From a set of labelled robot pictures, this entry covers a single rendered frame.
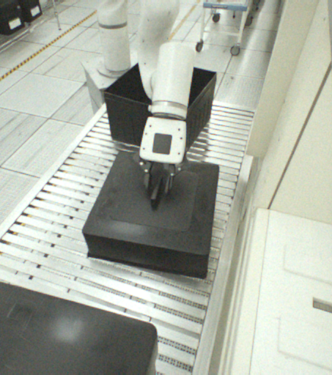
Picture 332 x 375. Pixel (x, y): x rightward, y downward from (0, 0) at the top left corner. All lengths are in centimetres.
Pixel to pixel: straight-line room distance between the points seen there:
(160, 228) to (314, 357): 35
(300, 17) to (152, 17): 30
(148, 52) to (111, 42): 60
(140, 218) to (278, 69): 43
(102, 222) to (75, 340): 32
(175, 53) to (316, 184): 40
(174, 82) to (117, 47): 73
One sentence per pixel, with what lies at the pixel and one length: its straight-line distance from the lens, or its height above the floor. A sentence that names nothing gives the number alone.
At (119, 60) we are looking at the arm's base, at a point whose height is 82.
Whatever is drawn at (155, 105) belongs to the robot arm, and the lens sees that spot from 70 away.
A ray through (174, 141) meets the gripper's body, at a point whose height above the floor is 98.
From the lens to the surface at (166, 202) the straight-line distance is 71.
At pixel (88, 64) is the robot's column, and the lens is 155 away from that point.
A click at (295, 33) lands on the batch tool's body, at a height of 118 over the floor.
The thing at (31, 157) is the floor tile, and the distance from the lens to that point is 230.
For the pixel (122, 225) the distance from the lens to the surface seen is 67.
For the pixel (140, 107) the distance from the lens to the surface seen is 91.
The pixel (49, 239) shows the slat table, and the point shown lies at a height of 76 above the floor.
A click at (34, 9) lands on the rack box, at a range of 407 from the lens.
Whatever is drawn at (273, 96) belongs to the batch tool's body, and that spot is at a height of 105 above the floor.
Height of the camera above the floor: 141
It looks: 49 degrees down
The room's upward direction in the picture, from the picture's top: straight up
